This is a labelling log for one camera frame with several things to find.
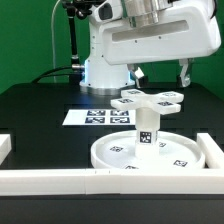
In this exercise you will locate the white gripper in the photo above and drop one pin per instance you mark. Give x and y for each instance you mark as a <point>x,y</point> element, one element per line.
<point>188,29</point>

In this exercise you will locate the white cross-shaped table base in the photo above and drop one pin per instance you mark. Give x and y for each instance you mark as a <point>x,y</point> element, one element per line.
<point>162,103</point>

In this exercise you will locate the white round table top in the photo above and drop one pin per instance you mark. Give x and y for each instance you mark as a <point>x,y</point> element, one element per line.
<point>119,150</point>

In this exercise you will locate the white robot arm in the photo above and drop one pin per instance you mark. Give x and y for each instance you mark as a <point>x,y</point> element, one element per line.
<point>100,76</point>

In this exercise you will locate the white marker sheet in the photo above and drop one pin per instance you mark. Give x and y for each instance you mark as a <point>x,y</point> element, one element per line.
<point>81,117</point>

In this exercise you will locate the white U-shaped fence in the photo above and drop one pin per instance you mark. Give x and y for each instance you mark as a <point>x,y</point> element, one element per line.
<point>206,176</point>

